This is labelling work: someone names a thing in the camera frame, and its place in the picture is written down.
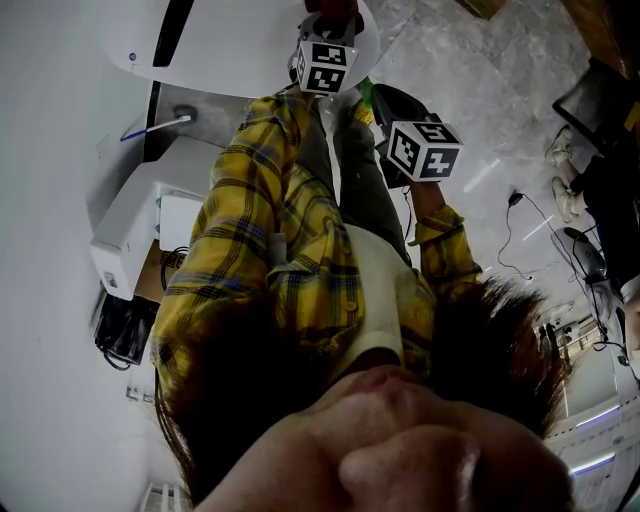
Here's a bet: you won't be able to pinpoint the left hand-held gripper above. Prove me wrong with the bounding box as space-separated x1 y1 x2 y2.
286 11 366 98

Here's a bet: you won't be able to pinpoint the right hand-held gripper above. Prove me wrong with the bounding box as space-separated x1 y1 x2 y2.
372 83 465 190

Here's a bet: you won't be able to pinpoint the red cloth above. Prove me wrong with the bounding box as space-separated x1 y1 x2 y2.
304 0 359 21

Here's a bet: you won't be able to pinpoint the white toilet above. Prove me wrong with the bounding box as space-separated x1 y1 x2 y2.
102 0 382 99

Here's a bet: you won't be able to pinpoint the person's right forearm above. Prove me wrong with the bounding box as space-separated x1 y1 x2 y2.
406 180 484 289

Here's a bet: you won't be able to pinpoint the person's left forearm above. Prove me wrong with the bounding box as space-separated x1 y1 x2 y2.
192 92 315 246

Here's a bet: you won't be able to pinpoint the green and yellow bottle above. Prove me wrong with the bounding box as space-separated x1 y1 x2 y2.
353 75 377 127

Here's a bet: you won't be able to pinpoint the person's grey trousers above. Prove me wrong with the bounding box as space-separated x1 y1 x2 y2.
299 97 414 267

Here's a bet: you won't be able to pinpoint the person's white undershirt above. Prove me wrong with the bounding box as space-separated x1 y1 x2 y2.
343 223 417 372

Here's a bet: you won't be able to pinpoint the person's yellow plaid shirt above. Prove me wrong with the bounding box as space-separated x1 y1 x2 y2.
149 92 485 384

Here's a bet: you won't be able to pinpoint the black flat tray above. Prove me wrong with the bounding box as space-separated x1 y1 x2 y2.
551 56 640 154

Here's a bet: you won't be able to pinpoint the black oval device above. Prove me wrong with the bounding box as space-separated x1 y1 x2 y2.
563 226 609 282

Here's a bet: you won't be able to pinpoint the brown wooden furniture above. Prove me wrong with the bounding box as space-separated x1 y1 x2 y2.
558 0 640 80

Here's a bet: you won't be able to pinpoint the white box-shaped appliance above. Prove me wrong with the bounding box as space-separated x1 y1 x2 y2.
89 135 224 302

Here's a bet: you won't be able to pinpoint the brown cardboard box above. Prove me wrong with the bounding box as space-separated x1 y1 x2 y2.
135 242 190 304

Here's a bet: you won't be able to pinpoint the person's face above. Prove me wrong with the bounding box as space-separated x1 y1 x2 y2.
192 364 577 512

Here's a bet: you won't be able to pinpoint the black bag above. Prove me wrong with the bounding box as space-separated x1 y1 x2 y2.
93 293 159 372

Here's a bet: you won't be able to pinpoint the black charger cable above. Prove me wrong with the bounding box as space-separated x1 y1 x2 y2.
496 189 564 282

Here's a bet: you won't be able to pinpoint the white toilet brush blue handle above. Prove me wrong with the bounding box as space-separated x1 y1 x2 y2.
119 114 194 144

